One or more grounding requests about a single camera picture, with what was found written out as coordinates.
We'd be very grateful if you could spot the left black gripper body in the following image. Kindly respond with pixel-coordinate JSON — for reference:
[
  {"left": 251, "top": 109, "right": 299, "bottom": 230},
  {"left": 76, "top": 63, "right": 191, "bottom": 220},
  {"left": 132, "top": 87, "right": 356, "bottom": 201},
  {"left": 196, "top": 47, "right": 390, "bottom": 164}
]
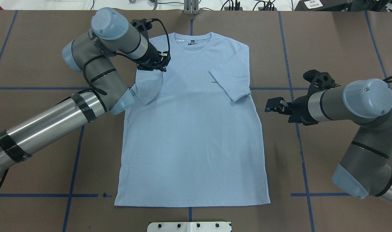
[{"left": 137, "top": 42, "right": 171, "bottom": 72}]

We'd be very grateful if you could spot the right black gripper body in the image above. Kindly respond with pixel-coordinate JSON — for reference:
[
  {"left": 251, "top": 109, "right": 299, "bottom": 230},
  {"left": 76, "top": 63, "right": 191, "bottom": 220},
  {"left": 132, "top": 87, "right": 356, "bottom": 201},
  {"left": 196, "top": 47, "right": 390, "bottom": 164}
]
[{"left": 287, "top": 95, "right": 318, "bottom": 125}]

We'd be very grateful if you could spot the light blue t-shirt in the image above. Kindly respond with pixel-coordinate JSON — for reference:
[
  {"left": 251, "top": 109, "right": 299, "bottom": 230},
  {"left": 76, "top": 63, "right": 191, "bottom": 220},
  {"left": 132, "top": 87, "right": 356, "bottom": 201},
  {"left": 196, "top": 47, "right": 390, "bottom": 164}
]
[{"left": 114, "top": 32, "right": 270, "bottom": 208}]

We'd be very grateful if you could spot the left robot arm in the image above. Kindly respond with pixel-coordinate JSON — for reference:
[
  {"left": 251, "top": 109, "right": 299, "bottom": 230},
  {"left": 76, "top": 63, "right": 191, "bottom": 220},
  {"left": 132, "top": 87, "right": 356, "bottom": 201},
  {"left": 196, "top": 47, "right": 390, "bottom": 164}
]
[{"left": 0, "top": 7, "right": 171, "bottom": 180}]

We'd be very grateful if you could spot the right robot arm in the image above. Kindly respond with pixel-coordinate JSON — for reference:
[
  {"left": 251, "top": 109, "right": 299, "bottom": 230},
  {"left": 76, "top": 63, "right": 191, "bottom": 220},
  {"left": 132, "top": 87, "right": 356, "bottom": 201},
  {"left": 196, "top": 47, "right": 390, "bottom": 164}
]
[{"left": 265, "top": 78, "right": 392, "bottom": 204}]

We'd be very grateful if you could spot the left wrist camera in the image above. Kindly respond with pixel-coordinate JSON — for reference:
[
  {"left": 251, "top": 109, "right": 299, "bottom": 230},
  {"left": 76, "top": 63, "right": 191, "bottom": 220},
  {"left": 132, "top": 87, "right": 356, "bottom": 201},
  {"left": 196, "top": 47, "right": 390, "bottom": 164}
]
[{"left": 130, "top": 18, "right": 153, "bottom": 39}]

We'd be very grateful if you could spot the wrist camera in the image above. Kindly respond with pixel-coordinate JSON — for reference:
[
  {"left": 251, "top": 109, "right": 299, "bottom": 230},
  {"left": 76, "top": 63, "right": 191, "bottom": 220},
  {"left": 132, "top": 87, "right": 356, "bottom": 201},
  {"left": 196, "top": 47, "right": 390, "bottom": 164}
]
[
  {"left": 303, "top": 70, "right": 340, "bottom": 96},
  {"left": 130, "top": 18, "right": 153, "bottom": 39}
]

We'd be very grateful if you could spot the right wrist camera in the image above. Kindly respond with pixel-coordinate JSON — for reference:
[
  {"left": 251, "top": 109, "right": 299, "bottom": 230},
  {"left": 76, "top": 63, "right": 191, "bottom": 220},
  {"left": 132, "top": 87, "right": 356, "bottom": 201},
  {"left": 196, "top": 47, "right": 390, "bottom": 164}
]
[{"left": 303, "top": 70, "right": 340, "bottom": 96}]

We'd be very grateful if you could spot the aluminium frame post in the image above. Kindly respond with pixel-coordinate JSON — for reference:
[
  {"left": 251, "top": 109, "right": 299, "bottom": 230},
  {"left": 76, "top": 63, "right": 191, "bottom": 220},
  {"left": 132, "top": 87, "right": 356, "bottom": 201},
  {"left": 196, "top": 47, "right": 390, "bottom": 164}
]
[{"left": 184, "top": 0, "right": 200, "bottom": 15}]

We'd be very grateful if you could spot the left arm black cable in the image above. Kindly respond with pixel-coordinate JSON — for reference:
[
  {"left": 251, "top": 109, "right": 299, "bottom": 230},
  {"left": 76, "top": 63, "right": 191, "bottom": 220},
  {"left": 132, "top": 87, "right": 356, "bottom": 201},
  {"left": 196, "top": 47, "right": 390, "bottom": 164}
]
[{"left": 83, "top": 18, "right": 171, "bottom": 97}]

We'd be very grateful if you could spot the white camera mast base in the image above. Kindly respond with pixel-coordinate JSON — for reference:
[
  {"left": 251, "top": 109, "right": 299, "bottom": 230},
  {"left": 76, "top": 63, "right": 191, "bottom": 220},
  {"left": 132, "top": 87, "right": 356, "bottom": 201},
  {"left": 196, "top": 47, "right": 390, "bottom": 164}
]
[{"left": 147, "top": 221, "right": 233, "bottom": 232}]

